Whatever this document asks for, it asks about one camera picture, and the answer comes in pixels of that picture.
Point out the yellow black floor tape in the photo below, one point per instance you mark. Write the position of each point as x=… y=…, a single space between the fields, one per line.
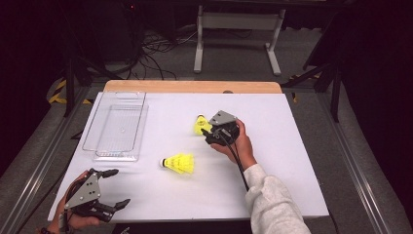
x=55 y=97

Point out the yellow shuttlecock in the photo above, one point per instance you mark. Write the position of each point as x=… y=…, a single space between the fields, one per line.
x=199 y=125
x=172 y=162
x=190 y=164

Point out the desk with grey metal legs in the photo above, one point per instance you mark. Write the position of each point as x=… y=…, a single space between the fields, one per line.
x=240 y=21

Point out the clear plastic tray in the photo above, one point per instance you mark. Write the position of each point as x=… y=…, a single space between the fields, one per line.
x=120 y=130

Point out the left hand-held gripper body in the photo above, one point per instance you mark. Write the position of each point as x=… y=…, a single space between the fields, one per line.
x=86 y=191

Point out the person's right hand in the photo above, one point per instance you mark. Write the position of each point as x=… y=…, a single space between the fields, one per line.
x=243 y=149

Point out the black tripod stand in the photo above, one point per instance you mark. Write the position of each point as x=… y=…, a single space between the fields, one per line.
x=69 y=91
x=335 y=97

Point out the person's left hand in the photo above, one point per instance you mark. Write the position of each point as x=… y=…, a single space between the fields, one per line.
x=78 y=222

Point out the aluminium floor rail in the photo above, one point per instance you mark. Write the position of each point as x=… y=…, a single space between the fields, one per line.
x=34 y=182
x=358 y=182

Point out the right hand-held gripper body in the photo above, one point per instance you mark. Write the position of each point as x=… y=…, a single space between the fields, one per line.
x=224 y=118

